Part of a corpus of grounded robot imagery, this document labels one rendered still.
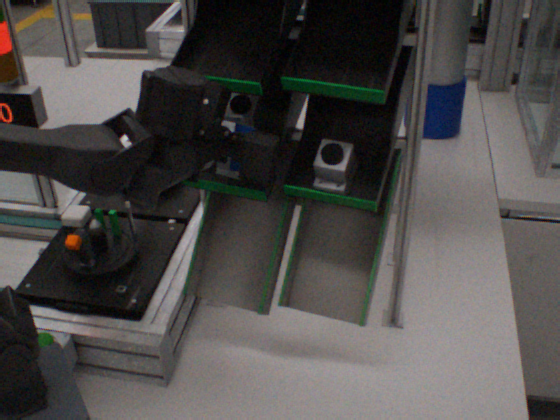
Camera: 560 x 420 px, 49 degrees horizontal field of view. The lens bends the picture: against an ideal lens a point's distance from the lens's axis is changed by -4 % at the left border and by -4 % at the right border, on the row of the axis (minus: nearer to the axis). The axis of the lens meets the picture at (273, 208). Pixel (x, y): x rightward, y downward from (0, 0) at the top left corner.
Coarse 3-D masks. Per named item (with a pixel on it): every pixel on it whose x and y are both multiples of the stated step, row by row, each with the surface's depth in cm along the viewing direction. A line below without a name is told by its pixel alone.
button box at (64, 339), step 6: (42, 330) 100; (48, 330) 100; (54, 336) 98; (60, 336) 98; (66, 336) 98; (60, 342) 97; (66, 342) 98; (72, 342) 100; (66, 348) 98; (72, 348) 100; (66, 354) 98; (72, 354) 100; (72, 360) 100; (72, 366) 100
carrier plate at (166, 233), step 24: (144, 240) 117; (168, 240) 116; (48, 264) 111; (144, 264) 111; (24, 288) 106; (48, 288) 106; (72, 288) 106; (96, 288) 106; (144, 288) 106; (120, 312) 103; (144, 312) 103
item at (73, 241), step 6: (72, 234) 101; (78, 234) 103; (66, 240) 101; (72, 240) 101; (78, 240) 101; (72, 246) 101; (78, 246) 101; (78, 252) 103; (84, 252) 104; (84, 258) 105
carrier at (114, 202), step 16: (128, 144) 142; (160, 192) 128; (176, 192) 129; (192, 192) 129; (96, 208) 125; (112, 208) 125; (144, 208) 125; (160, 208) 125; (176, 208) 125; (192, 208) 125
